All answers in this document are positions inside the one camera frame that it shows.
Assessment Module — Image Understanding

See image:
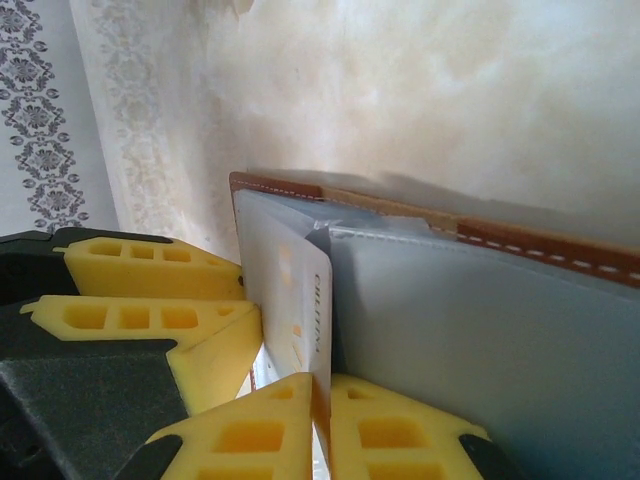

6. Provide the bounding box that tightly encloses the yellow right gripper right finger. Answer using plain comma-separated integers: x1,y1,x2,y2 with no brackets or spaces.
328,372,529,480

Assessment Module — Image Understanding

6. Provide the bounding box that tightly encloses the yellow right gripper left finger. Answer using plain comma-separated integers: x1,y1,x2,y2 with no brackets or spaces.
143,371,315,480

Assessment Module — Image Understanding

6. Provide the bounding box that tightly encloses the white card gold print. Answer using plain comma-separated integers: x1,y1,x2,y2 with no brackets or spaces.
252,227,335,480

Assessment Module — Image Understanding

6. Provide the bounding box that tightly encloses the brown leather card holder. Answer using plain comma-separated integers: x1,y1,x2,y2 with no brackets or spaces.
228,169,640,480

